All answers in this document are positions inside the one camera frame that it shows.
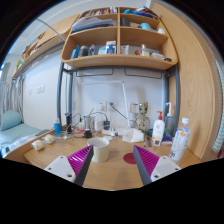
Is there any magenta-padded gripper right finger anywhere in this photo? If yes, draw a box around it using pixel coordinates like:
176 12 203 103
132 144 182 187

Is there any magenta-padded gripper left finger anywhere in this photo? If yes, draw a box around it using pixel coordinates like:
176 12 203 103
43 144 95 187

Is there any clear plastic water bottle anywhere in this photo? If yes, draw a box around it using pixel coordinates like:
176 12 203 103
169 117 192 164

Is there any small blue box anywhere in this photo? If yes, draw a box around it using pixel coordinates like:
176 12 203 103
161 132 174 146

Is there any flat round red coaster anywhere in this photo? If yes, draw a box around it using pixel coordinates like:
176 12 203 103
122 152 138 165

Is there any white red-pump lotion bottle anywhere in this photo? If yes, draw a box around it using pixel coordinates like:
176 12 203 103
151 110 166 147

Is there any small blue bottle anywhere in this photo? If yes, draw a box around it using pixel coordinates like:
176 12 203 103
53 117 63 136

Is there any cream white cup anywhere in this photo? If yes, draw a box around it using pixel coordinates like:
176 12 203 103
86 136 111 163

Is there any white tissue pack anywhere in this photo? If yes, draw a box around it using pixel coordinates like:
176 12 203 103
122 127 145 144

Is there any black power adapter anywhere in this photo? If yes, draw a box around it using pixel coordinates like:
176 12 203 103
83 128 93 139

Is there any blue spray bottle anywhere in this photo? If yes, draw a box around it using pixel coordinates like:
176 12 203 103
164 101 176 137

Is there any black electric shaver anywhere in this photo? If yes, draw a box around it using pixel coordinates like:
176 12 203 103
64 112 73 134

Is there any metal cup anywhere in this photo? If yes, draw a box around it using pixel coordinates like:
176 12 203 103
83 114 95 132

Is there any wooden tree figurine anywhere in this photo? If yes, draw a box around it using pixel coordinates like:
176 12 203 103
134 101 152 134

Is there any white charger block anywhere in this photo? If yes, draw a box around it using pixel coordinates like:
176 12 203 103
94 119 105 132

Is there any teal pillow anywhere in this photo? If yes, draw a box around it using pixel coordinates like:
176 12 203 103
0 109 23 132

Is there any white desk lamp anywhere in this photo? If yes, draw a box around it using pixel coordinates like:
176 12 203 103
81 79 131 129

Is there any wooden shelf unit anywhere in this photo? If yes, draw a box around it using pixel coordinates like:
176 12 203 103
60 5 179 71

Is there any grey metal desk frame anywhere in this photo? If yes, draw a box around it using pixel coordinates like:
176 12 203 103
55 61 181 134

